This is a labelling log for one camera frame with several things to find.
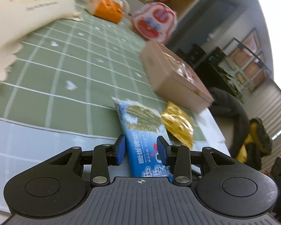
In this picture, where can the clear red-edged snack packet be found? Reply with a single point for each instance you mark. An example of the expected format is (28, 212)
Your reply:
(190, 76)

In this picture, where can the orange snack bag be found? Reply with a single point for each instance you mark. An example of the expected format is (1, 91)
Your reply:
(105, 11)

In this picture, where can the window blinds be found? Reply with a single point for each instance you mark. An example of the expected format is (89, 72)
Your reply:
(276, 112)

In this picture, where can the red white rabbit face bag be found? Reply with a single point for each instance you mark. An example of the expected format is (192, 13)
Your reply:
(154, 23)

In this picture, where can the green checked tablecloth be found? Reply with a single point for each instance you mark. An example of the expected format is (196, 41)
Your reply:
(84, 58)

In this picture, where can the black side cabinet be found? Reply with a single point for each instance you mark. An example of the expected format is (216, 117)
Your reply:
(208, 63)

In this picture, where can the yellow black bag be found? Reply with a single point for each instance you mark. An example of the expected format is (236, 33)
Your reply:
(257, 140)

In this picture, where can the pink cardboard box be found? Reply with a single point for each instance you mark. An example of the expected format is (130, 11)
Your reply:
(168, 84)

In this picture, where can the black metal rack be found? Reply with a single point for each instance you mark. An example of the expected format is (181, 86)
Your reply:
(248, 58)

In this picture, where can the clear cake packet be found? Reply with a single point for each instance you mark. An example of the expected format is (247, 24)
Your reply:
(174, 59)

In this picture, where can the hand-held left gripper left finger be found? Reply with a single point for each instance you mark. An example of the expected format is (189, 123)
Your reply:
(120, 150)

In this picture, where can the blue snack packet green sticks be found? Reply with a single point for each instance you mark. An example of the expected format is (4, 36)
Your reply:
(142, 131)

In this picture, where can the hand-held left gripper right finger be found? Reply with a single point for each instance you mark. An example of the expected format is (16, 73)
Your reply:
(162, 150)

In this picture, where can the yellow snack packet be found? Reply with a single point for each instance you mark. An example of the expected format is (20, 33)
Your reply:
(178, 124)

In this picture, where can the white cartoon print tote bag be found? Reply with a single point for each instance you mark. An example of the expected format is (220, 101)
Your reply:
(25, 9)

